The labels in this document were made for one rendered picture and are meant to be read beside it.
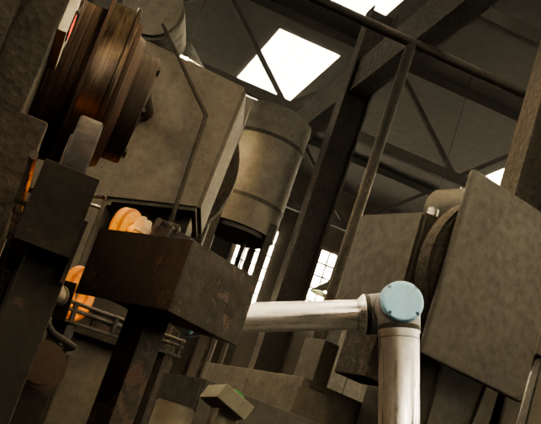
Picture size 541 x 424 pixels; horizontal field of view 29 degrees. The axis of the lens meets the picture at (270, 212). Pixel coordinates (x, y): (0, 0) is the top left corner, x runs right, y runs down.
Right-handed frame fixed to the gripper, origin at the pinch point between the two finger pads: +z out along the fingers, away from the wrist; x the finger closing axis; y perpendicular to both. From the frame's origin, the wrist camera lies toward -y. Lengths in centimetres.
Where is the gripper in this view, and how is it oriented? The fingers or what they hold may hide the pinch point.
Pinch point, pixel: (128, 228)
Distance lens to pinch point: 303.9
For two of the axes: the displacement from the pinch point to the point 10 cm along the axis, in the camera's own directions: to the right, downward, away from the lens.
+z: -7.8, -4.5, 4.3
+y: 5.5, -8.3, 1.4
